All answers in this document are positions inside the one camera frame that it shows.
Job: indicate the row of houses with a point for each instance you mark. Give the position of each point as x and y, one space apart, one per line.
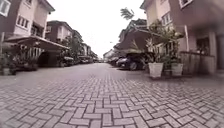
131 28
63 31

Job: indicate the grey brick paved road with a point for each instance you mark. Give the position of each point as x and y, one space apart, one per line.
100 96

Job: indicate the palm tree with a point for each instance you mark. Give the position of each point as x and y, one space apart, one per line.
127 13

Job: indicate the potted plants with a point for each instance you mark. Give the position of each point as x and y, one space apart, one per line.
16 63

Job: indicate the beige and brown house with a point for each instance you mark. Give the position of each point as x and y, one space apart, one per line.
23 16

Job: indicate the pink and brown house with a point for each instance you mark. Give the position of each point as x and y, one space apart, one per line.
196 20

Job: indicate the potted plant in white pot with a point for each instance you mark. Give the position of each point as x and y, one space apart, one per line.
176 66
155 66

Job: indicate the brown carport canopy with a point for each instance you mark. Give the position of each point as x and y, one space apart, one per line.
33 42
133 41

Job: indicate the dark parked car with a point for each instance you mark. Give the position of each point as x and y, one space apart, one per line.
131 62

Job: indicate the low fence wall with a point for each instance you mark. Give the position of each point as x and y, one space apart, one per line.
197 63

